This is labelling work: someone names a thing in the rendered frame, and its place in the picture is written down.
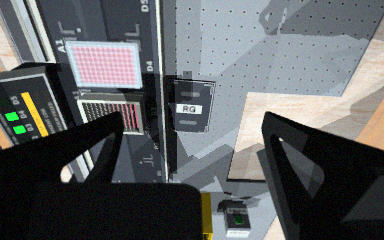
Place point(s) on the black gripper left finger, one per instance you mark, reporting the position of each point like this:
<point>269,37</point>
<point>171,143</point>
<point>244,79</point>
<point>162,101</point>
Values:
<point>44,158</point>

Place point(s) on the white trough reservoir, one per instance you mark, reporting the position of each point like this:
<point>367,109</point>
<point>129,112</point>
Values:
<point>91,106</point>

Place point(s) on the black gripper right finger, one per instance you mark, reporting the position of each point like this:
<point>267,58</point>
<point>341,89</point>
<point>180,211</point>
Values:
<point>353,186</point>

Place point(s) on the yellow waste bin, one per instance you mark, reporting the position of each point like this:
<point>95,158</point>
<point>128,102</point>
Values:
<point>206,216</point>

